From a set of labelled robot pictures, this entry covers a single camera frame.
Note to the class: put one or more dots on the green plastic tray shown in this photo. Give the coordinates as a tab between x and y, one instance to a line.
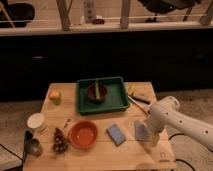
116	99

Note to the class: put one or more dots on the dark red background object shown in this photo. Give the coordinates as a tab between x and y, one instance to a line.
98	21

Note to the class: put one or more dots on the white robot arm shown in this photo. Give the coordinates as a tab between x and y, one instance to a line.
166	112

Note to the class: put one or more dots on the dark metal cup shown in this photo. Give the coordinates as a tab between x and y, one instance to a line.
33	147

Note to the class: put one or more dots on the grey blue towel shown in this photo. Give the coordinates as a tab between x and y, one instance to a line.
141	131

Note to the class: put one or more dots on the yellow green fruit toy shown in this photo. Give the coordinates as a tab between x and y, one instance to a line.
55	97

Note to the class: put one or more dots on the green stick in bowl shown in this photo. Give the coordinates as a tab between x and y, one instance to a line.
97	93

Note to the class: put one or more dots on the blue sponge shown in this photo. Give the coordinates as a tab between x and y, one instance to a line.
116	134

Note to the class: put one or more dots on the black chair left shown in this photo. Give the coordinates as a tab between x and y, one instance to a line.
20	13

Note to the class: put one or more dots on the dark brown bowl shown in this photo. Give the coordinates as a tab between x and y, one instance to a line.
91	93

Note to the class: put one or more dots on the black handled brush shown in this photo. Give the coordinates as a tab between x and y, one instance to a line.
137	104

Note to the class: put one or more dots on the bunch of dark grapes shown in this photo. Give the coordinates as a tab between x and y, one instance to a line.
60	144

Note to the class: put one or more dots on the red orange bowl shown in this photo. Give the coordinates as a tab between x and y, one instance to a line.
83	134

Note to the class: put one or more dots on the black office chair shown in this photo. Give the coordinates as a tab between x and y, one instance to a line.
166	6

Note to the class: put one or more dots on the white cup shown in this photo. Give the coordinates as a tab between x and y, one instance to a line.
36	122

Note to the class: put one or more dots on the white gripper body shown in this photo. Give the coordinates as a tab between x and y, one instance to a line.
153	136

